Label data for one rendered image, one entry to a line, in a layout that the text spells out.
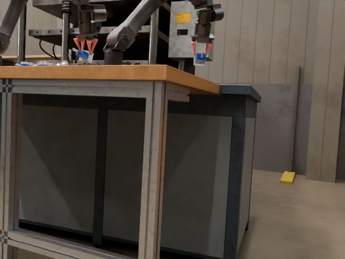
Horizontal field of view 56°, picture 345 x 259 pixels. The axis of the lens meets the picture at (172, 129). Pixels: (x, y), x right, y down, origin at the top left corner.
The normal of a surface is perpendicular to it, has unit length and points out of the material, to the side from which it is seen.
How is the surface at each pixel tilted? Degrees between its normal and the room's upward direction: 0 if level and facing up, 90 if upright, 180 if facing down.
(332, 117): 90
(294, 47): 90
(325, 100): 90
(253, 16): 90
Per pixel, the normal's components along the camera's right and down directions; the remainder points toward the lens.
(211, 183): -0.32, 0.04
